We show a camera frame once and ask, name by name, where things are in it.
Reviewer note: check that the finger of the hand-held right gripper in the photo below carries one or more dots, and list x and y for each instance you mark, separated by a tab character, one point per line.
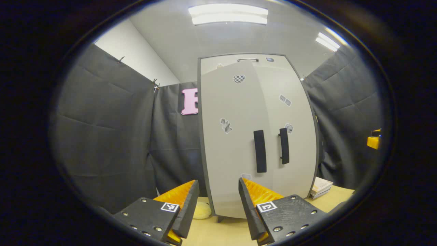
374	140

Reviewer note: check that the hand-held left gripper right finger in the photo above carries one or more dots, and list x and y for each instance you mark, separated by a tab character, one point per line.
249	212

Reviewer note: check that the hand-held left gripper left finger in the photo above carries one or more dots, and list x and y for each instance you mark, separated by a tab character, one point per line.
188	212

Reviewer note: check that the grey cabinet door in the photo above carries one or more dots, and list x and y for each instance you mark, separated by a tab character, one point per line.
232	153
300	153

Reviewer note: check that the grey cabinet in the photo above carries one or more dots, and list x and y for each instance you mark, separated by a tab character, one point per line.
211	63

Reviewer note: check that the pale yellow round sponge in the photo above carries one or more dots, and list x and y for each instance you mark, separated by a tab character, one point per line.
201	210

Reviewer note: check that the white book stack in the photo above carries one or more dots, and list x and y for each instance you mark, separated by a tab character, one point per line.
321	187

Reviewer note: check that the black backdrop cloth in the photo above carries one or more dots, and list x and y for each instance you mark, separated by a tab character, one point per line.
109	136

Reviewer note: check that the long ceiling light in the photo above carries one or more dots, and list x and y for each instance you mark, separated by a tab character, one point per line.
228	13
327	41

